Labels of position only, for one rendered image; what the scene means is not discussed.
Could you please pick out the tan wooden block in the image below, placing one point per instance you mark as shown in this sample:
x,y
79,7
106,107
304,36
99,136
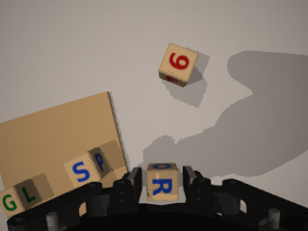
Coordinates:
x,y
162,182
87,167
19,198
177,65

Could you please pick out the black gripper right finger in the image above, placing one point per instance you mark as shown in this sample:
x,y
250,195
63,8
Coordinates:
x,y
264,211

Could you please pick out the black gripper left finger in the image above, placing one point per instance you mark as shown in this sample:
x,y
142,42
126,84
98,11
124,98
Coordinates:
x,y
62,212

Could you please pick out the tan square mat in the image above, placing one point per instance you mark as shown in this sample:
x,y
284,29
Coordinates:
x,y
36,145

